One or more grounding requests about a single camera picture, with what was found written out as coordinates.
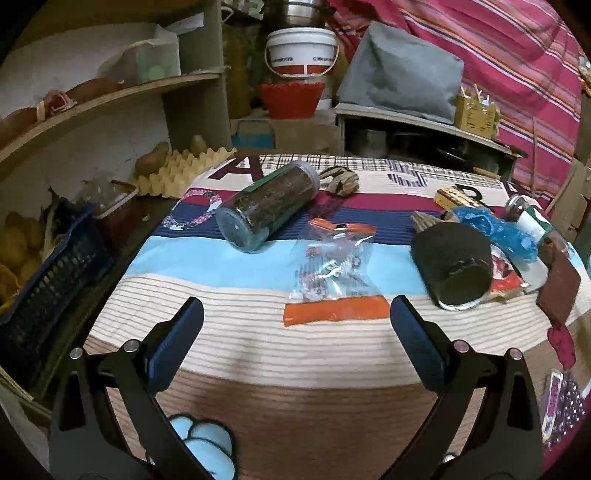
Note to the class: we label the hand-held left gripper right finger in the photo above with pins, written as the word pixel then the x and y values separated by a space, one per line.
pixel 418 344

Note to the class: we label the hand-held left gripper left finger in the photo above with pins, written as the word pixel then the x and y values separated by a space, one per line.
pixel 178 339

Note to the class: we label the clear bag with orange strip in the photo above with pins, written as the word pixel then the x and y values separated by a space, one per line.
pixel 332 272

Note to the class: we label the black foam cylinder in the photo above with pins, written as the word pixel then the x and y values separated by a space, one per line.
pixel 450 263

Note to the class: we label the dark blue plastic crate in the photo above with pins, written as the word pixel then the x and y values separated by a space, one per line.
pixel 55 295

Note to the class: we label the blue plastic bag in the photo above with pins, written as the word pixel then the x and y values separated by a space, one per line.
pixel 498 230

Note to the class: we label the clear tub with red rim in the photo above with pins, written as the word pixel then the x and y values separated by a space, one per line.
pixel 117 207

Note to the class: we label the yellow snack packet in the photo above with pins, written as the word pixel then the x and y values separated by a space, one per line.
pixel 450 197

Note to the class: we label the purple candy packet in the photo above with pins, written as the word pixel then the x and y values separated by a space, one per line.
pixel 563 408

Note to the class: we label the clear jar with dark contents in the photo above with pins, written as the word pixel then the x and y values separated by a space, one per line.
pixel 268 205

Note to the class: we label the yellow egg carton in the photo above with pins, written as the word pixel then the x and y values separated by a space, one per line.
pixel 184 173

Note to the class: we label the white green labelled bottle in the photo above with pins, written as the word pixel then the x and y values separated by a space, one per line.
pixel 533 224

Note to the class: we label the pile of yellow potatoes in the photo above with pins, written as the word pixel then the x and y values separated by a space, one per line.
pixel 18 251

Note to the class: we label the small steel pot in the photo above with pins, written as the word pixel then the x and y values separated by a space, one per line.
pixel 375 143

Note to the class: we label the grey low shelf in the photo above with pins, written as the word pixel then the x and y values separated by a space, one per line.
pixel 415 122

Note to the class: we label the yellow woven box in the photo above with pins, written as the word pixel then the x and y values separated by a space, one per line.
pixel 475 115

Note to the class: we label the cardboard box with blue print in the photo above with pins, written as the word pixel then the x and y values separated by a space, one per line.
pixel 295 134

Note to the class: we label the wooden shelf unit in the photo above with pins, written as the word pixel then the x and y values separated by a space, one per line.
pixel 106 108

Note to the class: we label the brown sweet potato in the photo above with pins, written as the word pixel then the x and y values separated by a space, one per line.
pixel 16 127
pixel 94 90

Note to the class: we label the red plastic basket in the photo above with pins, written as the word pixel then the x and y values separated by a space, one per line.
pixel 291 99

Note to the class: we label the grey pillow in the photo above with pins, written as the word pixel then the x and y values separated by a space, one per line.
pixel 401 74

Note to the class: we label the yellow oil jug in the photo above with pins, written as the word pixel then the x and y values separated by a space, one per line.
pixel 238 69

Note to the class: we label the clear plastic storage box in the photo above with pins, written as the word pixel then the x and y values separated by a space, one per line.
pixel 147 60

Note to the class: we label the red striped hanging cloth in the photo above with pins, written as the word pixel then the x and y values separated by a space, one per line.
pixel 521 60

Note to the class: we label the white plastic bucket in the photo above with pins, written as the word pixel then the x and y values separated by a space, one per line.
pixel 302 50

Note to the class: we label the steel cooking pot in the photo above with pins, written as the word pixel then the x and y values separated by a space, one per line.
pixel 304 11

